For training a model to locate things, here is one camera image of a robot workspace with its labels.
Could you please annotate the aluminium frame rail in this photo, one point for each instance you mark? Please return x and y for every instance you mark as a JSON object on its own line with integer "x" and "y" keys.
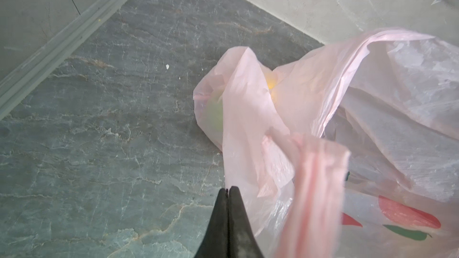
{"x": 35, "y": 69}

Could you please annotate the pink printed plastic bag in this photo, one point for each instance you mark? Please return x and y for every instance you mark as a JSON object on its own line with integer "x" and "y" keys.
{"x": 353, "y": 154}

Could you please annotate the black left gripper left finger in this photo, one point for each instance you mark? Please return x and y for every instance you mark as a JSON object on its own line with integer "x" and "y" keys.
{"x": 215, "y": 242}

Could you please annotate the green fake fruit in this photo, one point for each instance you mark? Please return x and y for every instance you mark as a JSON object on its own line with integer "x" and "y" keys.
{"x": 214, "y": 113}

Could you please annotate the yellow fake lemon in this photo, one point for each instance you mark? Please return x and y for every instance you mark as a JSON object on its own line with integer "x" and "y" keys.
{"x": 271, "y": 82}

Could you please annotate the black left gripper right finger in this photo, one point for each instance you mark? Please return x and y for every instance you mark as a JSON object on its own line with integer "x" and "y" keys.
{"x": 241, "y": 241}

